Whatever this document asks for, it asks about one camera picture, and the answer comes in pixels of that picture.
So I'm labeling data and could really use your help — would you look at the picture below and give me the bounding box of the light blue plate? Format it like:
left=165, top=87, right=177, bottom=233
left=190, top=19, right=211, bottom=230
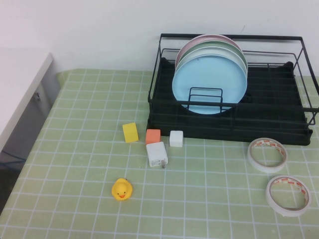
left=171, top=55, right=248, bottom=116

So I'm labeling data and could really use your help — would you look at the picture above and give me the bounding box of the white plate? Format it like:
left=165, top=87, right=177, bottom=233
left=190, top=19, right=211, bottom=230
left=174, top=46, right=249, bottom=75

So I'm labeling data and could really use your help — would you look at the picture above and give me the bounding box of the green plate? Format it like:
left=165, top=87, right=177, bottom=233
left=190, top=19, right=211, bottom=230
left=176, top=39, right=248, bottom=72

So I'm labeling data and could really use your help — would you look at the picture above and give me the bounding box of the pink plate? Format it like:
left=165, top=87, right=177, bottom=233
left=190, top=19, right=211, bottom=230
left=175, top=34, right=244, bottom=68

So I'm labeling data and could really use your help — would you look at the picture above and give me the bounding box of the orange foam cube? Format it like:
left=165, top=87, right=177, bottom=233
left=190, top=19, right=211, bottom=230
left=145, top=128, right=161, bottom=145

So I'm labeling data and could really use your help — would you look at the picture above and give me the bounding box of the white foam cube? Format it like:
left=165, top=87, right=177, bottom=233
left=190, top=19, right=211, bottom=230
left=169, top=130, right=184, bottom=147

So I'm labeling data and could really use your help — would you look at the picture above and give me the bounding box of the yellow foam cube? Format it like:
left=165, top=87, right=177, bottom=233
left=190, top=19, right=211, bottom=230
left=122, top=122, right=139, bottom=143

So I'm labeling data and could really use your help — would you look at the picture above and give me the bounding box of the white power adapter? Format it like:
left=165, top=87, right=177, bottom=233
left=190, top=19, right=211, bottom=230
left=146, top=141, right=169, bottom=169

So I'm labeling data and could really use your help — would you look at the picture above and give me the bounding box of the yellow rubber duck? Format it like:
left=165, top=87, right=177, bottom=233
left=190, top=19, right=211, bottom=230
left=111, top=178, right=133, bottom=201

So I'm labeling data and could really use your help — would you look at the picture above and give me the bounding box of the green checkered tablecloth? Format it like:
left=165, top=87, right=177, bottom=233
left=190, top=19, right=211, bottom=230
left=0, top=67, right=319, bottom=239

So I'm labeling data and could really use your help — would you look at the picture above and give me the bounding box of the white tape roll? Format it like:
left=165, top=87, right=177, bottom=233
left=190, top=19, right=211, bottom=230
left=265, top=175, right=312, bottom=217
left=248, top=137, right=289, bottom=173

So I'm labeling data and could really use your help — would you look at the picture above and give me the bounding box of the white side table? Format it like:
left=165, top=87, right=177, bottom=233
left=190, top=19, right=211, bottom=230
left=0, top=47, right=62, bottom=153

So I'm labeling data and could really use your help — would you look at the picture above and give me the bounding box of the black wire dish rack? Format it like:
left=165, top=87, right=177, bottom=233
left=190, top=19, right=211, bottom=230
left=147, top=32, right=319, bottom=146

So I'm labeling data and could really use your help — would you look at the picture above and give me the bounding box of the blue cable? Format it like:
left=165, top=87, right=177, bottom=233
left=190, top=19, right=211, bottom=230
left=0, top=151, right=24, bottom=170

